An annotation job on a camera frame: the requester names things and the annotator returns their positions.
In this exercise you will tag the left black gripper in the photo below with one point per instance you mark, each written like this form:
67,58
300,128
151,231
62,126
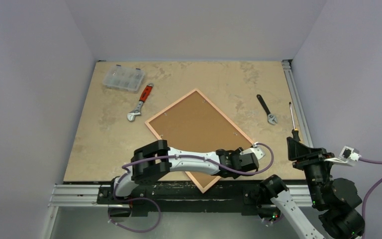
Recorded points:
237,153

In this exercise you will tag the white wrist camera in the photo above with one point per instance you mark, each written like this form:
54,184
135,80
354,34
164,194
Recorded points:
257,151
349,156

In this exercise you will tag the clear plastic screw box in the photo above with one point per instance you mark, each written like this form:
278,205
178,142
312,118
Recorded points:
124,78

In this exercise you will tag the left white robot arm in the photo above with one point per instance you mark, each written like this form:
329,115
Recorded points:
155,160

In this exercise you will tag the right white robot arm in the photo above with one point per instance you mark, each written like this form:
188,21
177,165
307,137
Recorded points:
336,198

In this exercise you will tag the black adjustable wrench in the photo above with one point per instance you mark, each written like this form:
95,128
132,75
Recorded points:
271,118

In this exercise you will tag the red handled adjustable wrench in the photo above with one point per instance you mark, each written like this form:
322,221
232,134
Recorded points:
137,111

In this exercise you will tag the aluminium frame rail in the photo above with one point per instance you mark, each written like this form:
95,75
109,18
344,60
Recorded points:
105,139

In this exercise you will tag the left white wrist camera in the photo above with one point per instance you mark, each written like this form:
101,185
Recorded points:
257,151

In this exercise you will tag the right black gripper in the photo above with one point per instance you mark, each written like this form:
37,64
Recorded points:
308,158

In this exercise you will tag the pink picture frame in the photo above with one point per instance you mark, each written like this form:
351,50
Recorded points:
195,123

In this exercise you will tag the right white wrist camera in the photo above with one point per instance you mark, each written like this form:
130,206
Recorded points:
349,156

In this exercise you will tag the yellow black screwdriver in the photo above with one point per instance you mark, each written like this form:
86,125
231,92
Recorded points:
294,131

